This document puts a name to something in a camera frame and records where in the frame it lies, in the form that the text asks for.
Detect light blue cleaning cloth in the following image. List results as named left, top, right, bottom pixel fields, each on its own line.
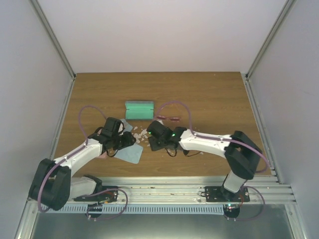
left=114, top=144, right=144, bottom=164

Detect pink tinted sunglasses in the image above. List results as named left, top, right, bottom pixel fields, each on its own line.
left=156, top=115, right=181, bottom=122

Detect teal glasses case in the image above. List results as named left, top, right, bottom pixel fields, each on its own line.
left=125, top=101, right=154, bottom=120

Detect black aviator sunglasses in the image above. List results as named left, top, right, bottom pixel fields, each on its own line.
left=164, top=147, right=203, bottom=157

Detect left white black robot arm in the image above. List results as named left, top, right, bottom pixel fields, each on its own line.
left=28, top=117, right=136, bottom=213

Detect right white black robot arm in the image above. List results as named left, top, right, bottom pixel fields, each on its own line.
left=147, top=121, right=262, bottom=202

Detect pink glasses case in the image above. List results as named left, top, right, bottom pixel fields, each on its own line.
left=98, top=153, right=107, bottom=159

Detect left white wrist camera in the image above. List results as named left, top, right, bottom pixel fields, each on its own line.
left=118, top=122, right=125, bottom=134

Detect aluminium frame rail front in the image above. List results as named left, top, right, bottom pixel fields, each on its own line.
left=28, top=176, right=297, bottom=205

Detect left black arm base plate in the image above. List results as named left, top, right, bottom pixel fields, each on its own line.
left=73, top=186, right=118, bottom=203

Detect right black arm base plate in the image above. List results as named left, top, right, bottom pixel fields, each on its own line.
left=199, top=186, right=250, bottom=203

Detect grey slotted cable duct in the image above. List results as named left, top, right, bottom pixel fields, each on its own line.
left=47, top=204, right=224, bottom=215

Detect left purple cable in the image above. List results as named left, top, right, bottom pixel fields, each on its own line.
left=38, top=105, right=108, bottom=213

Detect left aluminium frame post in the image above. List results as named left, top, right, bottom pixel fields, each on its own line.
left=29, top=0, right=76, bottom=81

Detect aluminium frame post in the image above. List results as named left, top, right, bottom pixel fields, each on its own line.
left=245, top=0, right=296, bottom=81
left=29, top=0, right=76, bottom=81

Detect right aluminium frame post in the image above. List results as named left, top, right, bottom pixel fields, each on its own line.
left=245, top=0, right=296, bottom=81

